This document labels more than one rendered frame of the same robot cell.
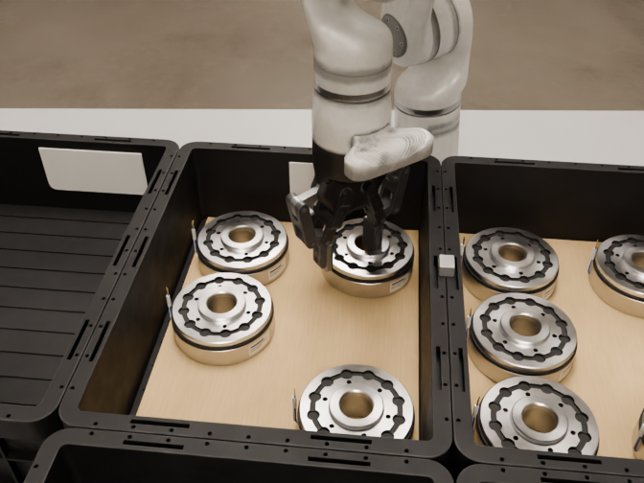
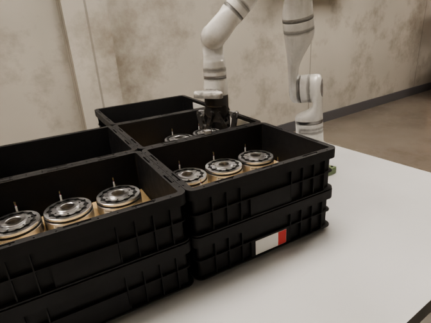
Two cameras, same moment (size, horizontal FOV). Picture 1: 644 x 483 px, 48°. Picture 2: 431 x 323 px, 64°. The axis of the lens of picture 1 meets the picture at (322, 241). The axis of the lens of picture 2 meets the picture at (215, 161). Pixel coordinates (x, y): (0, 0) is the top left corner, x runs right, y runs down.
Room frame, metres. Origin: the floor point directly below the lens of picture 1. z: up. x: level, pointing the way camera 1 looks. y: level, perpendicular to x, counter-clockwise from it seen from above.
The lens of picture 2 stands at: (-0.02, -0.91, 1.22)
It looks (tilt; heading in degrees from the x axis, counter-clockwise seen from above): 22 degrees down; 56
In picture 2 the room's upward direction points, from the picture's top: 4 degrees counter-clockwise
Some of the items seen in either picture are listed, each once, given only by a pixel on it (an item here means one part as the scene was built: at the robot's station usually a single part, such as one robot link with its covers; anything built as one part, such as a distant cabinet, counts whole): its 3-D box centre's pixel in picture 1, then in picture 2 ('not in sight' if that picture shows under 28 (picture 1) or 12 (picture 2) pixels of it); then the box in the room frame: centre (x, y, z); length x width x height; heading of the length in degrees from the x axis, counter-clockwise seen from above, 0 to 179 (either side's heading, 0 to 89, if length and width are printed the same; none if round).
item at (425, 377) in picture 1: (287, 308); (186, 141); (0.50, 0.03, 0.87); 0.40 x 0.30 x 0.11; 174
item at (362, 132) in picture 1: (363, 113); (213, 85); (0.57, -0.04, 1.05); 0.11 x 0.09 x 0.06; 33
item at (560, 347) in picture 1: (523, 330); (223, 166); (0.48, -0.20, 0.86); 0.10 x 0.10 x 0.01
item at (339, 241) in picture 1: (367, 247); not in sight; (0.61, -0.05, 0.86); 0.10 x 0.10 x 0.01
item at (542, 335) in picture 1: (524, 326); (223, 164); (0.48, -0.20, 0.86); 0.05 x 0.05 x 0.01
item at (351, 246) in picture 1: (368, 243); not in sight; (0.61, -0.05, 0.86); 0.05 x 0.05 x 0.01
